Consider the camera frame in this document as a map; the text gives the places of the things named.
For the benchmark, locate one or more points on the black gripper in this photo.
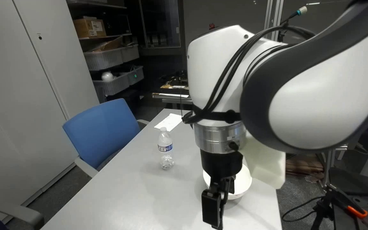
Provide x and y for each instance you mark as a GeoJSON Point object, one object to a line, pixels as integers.
{"type": "Point", "coordinates": [222, 170]}

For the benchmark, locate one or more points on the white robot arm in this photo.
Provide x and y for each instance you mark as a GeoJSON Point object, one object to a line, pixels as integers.
{"type": "Point", "coordinates": [311, 95]}

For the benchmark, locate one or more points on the white ceramic bowl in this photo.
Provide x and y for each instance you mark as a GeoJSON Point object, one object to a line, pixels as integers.
{"type": "Point", "coordinates": [242, 182]}

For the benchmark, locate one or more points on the clear water bottle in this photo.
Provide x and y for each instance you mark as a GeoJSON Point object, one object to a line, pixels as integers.
{"type": "Point", "coordinates": [166, 148]}

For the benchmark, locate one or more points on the white paper sheet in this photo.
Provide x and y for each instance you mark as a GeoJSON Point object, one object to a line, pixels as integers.
{"type": "Point", "coordinates": [171, 121]}

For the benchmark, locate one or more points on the blue office chair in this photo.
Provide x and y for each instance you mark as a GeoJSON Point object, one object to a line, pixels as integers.
{"type": "Point", "coordinates": [100, 133]}

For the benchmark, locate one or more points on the grey storage cabinet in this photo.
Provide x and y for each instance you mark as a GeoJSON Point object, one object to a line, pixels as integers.
{"type": "Point", "coordinates": [44, 81]}

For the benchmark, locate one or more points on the black camera tripod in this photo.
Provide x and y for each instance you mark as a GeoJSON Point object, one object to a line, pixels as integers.
{"type": "Point", "coordinates": [335, 196]}

